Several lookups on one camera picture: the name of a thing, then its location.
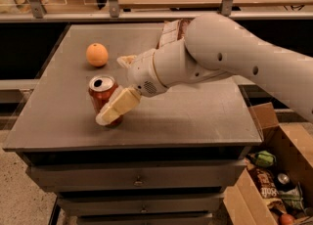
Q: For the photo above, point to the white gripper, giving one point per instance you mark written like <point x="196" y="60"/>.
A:
<point x="142" y="72"/>

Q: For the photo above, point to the red coke can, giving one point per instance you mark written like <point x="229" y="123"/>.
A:
<point x="100" y="90"/>

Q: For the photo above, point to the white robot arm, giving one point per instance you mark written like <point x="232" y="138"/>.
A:
<point x="213" y="47"/>

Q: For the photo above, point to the silver can in box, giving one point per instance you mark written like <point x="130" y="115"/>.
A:
<point x="283" y="182"/>

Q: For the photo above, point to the orange fruit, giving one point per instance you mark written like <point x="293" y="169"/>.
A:
<point x="97" y="55"/>

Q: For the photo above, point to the brown chip bag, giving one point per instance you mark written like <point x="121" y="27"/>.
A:
<point x="173" y="31"/>

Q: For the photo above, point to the grey drawer cabinet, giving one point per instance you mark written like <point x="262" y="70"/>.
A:
<point x="187" y="144"/>

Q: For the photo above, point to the top drawer knob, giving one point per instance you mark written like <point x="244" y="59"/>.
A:
<point x="138" y="182"/>

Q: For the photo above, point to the drawer knob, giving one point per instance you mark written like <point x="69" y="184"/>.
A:
<point x="138" y="182"/>
<point x="144" y="209"/>

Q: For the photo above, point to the green snack bag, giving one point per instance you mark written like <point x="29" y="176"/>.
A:
<point x="263" y="159"/>

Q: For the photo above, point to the brown snack bag in box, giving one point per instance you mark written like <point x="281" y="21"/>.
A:
<point x="266" y="187"/>

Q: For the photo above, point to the cardboard box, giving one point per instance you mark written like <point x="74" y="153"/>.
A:
<point x="292" y="145"/>

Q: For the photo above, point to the green wrapper in box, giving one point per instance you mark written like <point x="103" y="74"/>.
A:
<point x="293" y="198"/>

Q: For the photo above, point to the red apple in box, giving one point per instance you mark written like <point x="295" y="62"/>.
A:
<point x="286" y="219"/>

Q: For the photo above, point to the metal rail with brackets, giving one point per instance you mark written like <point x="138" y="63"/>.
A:
<point x="83" y="11"/>

